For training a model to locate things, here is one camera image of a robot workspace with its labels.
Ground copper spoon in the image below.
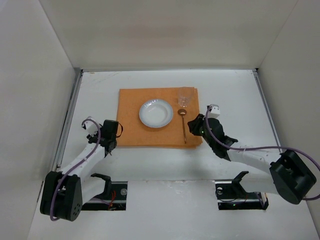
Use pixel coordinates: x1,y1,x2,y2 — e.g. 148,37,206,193
177,108,187,144

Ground orange cloth placemat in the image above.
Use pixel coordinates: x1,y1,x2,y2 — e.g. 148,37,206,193
116,87,203,148

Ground clear drinking glass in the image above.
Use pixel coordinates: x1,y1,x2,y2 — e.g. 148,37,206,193
177,86,194,108

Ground white round plate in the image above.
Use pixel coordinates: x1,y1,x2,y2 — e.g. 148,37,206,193
139,99,174,129

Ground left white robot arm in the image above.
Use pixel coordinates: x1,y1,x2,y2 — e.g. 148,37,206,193
39,117,128,222

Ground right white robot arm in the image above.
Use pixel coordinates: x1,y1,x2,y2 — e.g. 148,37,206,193
187,114,317,205

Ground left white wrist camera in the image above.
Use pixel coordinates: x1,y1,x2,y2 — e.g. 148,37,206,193
81,116,102,136

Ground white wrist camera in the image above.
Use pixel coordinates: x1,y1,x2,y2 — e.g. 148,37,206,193
207,104,221,119
81,116,102,136

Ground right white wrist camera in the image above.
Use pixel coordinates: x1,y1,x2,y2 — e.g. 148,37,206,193
207,104,221,119

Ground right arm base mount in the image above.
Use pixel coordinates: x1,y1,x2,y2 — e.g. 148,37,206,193
215,171,269,211

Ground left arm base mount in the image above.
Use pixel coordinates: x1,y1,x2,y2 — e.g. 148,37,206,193
82,173,128,211

